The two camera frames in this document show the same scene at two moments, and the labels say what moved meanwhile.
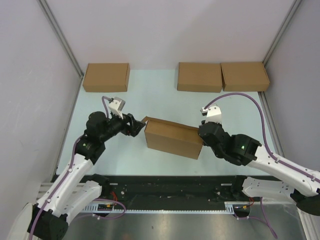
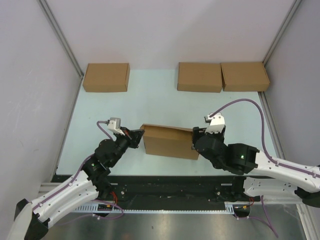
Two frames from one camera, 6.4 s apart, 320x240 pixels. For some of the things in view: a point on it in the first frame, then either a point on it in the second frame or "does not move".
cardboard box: (199, 77) does not move
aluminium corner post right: (294, 9) does not move
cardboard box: (107, 77) does not move
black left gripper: (127, 118) -> (135, 135)
